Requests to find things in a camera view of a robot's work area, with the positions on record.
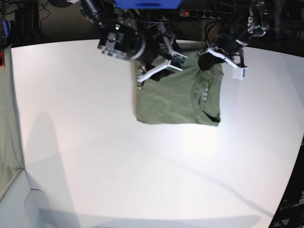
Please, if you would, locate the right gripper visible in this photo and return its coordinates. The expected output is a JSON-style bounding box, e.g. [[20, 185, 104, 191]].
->
[[136, 23, 184, 89]]

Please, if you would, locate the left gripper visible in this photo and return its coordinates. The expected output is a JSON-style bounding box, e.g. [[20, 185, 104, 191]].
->
[[198, 38, 248, 71]]

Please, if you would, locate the olive green t-shirt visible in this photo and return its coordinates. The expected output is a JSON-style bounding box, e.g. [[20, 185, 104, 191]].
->
[[135, 51, 224, 126]]

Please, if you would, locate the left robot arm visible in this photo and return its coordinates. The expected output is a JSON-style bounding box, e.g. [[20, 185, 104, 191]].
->
[[198, 0, 269, 71]]

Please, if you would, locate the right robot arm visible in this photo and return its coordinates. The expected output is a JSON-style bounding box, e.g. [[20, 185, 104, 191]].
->
[[79, 0, 187, 89]]

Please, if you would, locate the black power strip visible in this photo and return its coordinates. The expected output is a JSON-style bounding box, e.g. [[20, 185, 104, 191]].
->
[[179, 9, 232, 20]]

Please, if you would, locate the blue box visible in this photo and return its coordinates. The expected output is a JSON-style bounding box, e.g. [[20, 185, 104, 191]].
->
[[115, 0, 181, 9]]

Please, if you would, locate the black case on floor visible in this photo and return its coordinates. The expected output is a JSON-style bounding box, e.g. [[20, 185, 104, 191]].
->
[[15, 1, 39, 39]]

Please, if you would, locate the red black clamp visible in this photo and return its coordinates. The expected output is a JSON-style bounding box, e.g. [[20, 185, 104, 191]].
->
[[0, 51, 5, 68]]

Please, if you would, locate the grey curtain cloth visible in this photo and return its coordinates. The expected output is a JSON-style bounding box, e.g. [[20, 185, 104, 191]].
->
[[0, 47, 24, 198]]

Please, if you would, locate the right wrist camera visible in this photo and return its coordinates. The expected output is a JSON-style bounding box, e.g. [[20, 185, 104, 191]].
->
[[171, 53, 188, 68]]

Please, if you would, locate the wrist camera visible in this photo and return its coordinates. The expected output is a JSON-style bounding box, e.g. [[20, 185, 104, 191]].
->
[[171, 53, 188, 68], [232, 67, 248, 80]]

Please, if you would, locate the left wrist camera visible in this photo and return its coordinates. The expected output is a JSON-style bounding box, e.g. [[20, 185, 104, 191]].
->
[[232, 67, 248, 80]]

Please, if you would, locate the blue handled tool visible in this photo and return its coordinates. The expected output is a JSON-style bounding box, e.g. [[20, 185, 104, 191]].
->
[[2, 20, 11, 39]]

